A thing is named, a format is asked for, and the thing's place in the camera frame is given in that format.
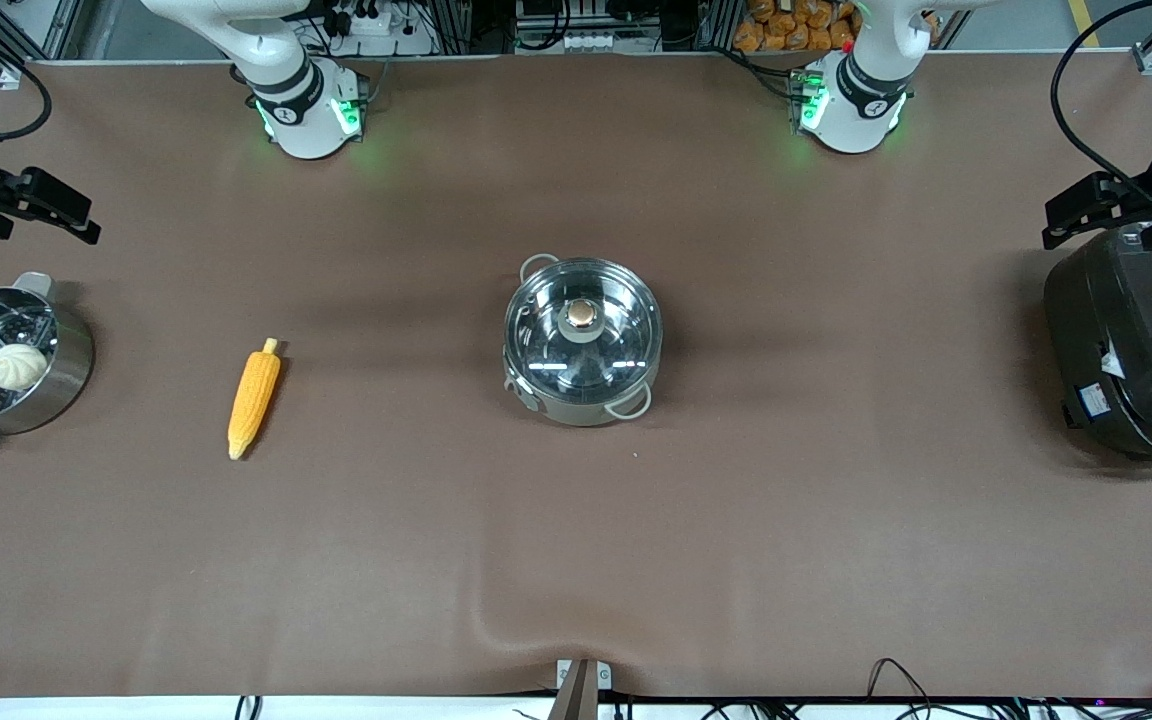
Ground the yellow corn cob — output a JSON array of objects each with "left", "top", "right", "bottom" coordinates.
[{"left": 227, "top": 338, "right": 283, "bottom": 461}]

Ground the brown table mat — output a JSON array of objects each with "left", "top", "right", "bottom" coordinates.
[{"left": 0, "top": 50, "right": 1152, "bottom": 701}]

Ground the white steamed bun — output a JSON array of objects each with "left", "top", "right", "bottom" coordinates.
[{"left": 0, "top": 343, "right": 49, "bottom": 391}]

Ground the black rice cooker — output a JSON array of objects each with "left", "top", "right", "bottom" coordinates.
[{"left": 1043, "top": 225, "right": 1152, "bottom": 473}]

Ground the metal table edge bracket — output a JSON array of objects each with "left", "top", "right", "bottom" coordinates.
[{"left": 548, "top": 658, "right": 613, "bottom": 720}]

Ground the stainless steel pot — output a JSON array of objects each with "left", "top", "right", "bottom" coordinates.
[{"left": 502, "top": 253, "right": 665, "bottom": 428}]

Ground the glass pot lid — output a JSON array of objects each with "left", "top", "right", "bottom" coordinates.
[{"left": 504, "top": 258, "right": 663, "bottom": 403}]

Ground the black looped floor cable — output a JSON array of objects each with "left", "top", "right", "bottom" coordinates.
[{"left": 866, "top": 657, "right": 939, "bottom": 720}]

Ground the white power strip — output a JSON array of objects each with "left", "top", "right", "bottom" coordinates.
[{"left": 321, "top": 0, "right": 395, "bottom": 37}]

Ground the steel steamer pot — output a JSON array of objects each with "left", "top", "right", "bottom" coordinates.
[{"left": 0, "top": 272, "right": 95, "bottom": 451}]

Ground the bag of orange snacks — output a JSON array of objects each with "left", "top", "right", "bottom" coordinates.
[{"left": 733, "top": 0, "right": 859, "bottom": 53}]

